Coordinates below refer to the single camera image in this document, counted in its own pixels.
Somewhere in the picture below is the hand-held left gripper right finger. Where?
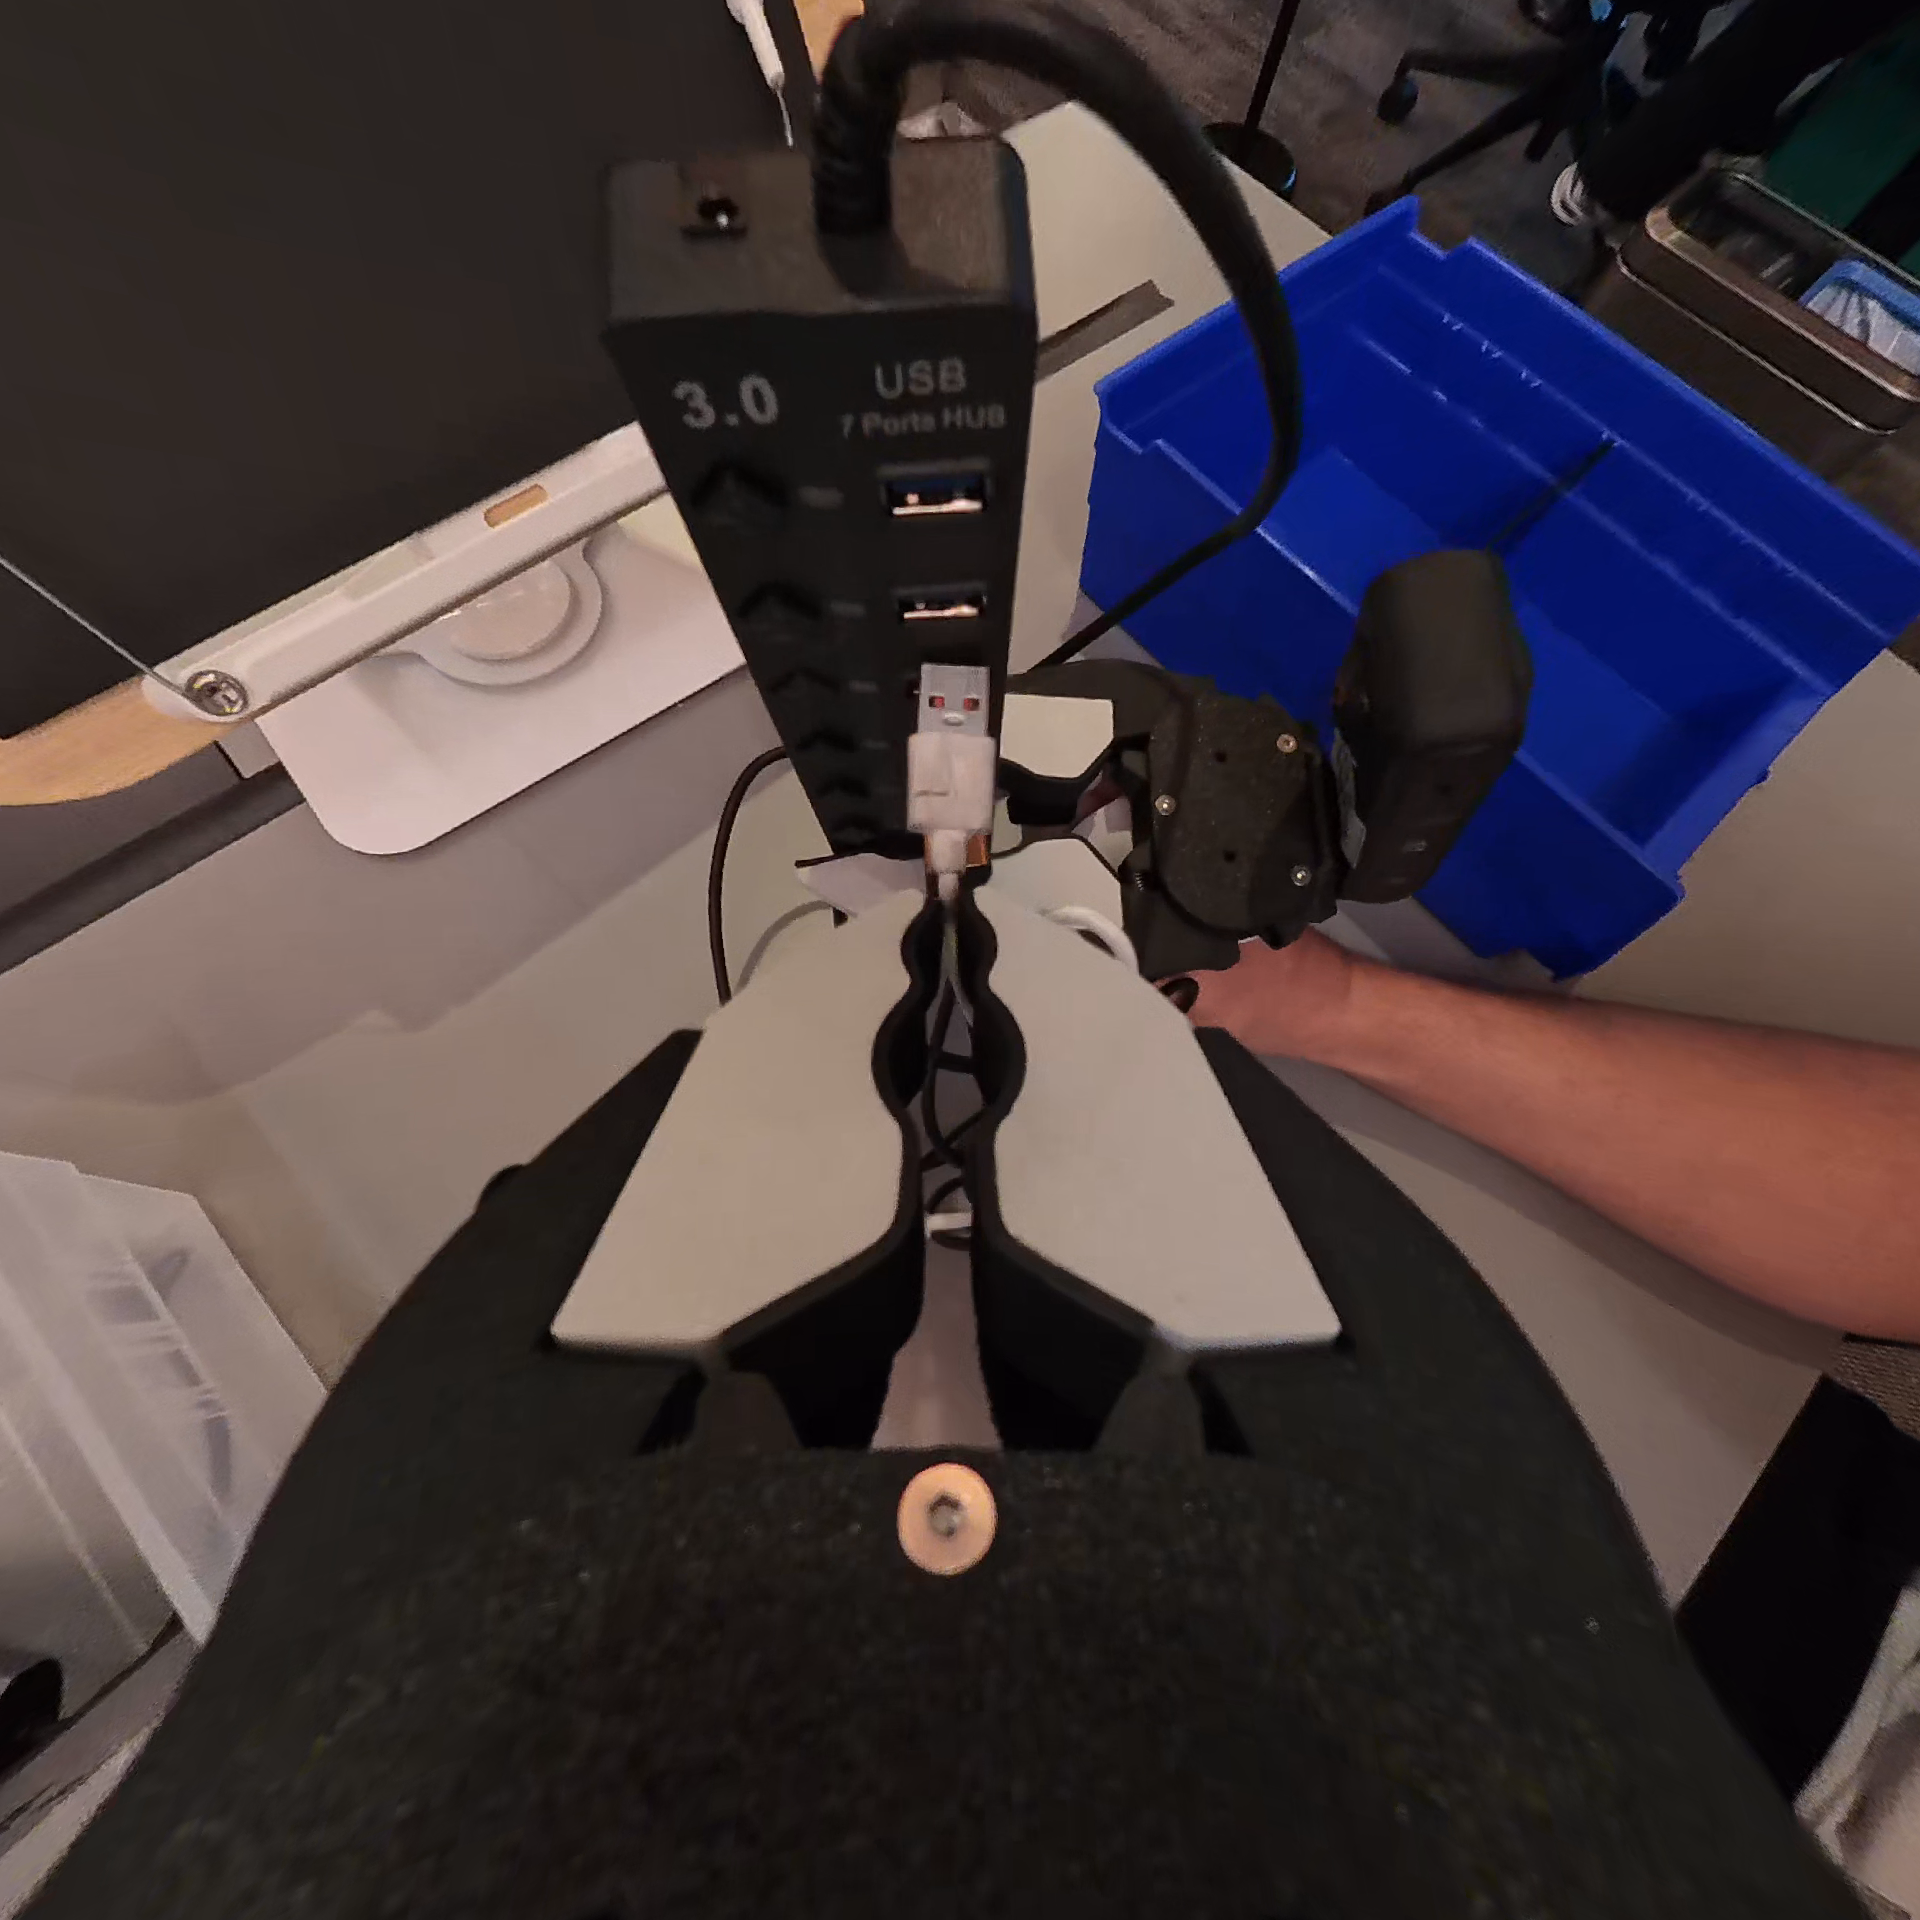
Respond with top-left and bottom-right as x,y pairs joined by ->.
971,892 -> 1343,1375

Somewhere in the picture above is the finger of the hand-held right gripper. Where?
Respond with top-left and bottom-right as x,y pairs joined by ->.
997,755 -> 1128,830
1000,657 -> 1167,721

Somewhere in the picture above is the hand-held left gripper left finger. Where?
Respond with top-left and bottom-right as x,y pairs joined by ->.
549,892 -> 924,1375

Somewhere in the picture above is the white USB cable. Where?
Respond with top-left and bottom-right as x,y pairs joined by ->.
735,660 -> 1144,986

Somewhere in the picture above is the black 7-port USB hub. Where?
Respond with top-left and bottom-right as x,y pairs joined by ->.
708,0 -> 1304,1011

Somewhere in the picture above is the large blue plastic bin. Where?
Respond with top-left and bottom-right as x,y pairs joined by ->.
1078,194 -> 1894,982

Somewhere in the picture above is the person's right forearm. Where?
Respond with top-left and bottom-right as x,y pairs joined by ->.
1319,952 -> 1920,1344

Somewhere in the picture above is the grey desk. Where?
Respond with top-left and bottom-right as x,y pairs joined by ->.
0,103 -> 1920,1772

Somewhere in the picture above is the person's right hand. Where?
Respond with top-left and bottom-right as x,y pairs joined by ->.
1155,929 -> 1369,1059

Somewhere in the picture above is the white stand with wooden board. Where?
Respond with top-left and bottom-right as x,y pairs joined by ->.
0,424 -> 723,858

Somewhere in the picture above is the black pole stand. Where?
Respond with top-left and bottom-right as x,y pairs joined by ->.
1200,0 -> 1309,194

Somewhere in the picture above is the clear plastic storage bin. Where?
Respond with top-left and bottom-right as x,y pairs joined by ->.
0,1147 -> 332,1654

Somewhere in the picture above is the metal trash can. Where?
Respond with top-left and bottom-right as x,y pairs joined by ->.
1590,166 -> 1920,497

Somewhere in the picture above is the person's dark clothing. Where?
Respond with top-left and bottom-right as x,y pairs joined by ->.
1671,1329 -> 1920,1920

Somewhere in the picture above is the thin white cord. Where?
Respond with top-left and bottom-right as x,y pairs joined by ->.
727,0 -> 798,148

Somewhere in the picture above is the thin elastic cord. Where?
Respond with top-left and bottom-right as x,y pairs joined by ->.
0,558 -> 204,695

